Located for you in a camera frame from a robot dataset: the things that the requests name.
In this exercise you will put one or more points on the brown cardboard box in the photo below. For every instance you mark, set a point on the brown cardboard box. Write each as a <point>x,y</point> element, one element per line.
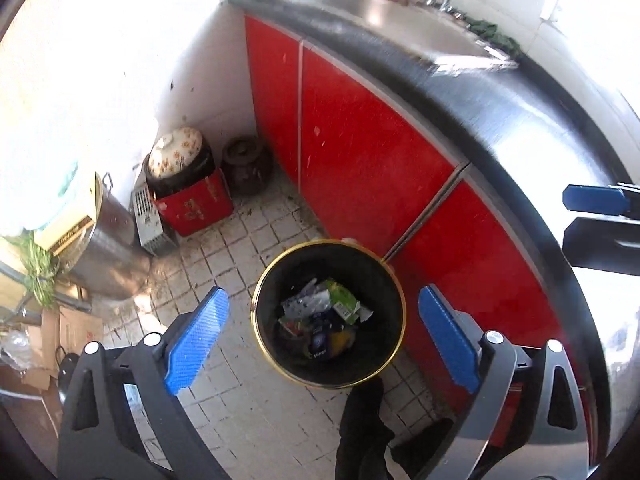
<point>75,332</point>

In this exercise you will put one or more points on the person's legs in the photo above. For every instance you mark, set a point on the person's legs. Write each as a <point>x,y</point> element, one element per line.
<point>365,430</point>

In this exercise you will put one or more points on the clear plastic cup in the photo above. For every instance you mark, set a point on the clear plastic cup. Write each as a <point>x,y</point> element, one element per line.
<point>305,300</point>

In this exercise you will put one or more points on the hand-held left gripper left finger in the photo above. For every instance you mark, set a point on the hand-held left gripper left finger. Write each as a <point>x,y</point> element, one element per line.
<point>197,342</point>

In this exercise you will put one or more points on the red cabinet door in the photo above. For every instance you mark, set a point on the red cabinet door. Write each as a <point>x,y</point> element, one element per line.
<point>480,280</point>
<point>370,155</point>

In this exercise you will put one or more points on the dark green cloth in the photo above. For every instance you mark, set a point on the dark green cloth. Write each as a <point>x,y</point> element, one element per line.
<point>495,35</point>

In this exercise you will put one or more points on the dark clay jar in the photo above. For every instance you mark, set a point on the dark clay jar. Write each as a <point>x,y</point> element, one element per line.
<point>247,167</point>

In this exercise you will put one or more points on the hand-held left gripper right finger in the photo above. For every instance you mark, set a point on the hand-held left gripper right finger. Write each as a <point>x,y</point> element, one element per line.
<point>450,342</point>

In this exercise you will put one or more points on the green leafy plant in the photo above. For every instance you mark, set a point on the green leafy plant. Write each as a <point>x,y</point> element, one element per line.
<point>40,270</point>

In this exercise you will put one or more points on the yellow cardboard box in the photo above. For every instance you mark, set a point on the yellow cardboard box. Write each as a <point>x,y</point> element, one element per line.
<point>70,225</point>

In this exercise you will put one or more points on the black trash bin gold rim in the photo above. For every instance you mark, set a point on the black trash bin gold rim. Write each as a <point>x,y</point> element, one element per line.
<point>280,360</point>

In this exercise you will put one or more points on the grey metal cage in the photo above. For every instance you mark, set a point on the grey metal cage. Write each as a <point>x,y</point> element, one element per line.
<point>150,225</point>

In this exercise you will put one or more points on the stainless steel sink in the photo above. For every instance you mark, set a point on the stainless steel sink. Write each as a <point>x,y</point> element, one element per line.
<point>400,25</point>

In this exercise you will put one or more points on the floral ceramic lid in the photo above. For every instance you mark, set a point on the floral ceramic lid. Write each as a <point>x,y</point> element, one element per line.
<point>175,152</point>

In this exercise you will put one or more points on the red square box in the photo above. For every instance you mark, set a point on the red square box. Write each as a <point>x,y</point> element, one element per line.
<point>197,207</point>

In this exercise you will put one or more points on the large stainless steel pot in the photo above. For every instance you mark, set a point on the large stainless steel pot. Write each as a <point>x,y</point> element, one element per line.
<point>112,250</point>

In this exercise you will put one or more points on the dark blue packet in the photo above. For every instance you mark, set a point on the dark blue packet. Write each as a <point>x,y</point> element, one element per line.
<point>322,345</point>

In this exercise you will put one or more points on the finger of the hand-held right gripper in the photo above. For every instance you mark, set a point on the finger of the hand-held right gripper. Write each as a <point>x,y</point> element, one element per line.
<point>595,199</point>
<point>605,247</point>

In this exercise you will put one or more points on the black pan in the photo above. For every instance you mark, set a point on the black pan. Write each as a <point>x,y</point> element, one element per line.
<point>69,375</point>

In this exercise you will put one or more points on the black cooking pot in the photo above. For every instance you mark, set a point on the black cooking pot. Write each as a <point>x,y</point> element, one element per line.
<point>200,175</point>

